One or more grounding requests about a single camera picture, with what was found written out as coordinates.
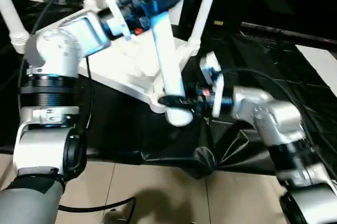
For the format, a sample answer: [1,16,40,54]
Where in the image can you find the black plastic mat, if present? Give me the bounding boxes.
[0,0,337,180]

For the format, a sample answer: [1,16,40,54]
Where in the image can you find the black flat screen television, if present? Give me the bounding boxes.
[241,0,337,49]

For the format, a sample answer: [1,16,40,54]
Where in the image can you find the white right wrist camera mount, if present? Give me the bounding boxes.
[199,52,225,117]

